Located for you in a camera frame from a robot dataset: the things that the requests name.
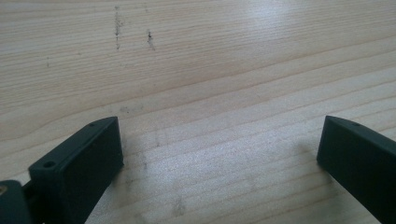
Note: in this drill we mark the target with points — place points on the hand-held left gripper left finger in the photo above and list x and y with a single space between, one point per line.
77 168

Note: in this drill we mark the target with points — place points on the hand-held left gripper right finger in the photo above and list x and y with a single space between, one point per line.
361 161

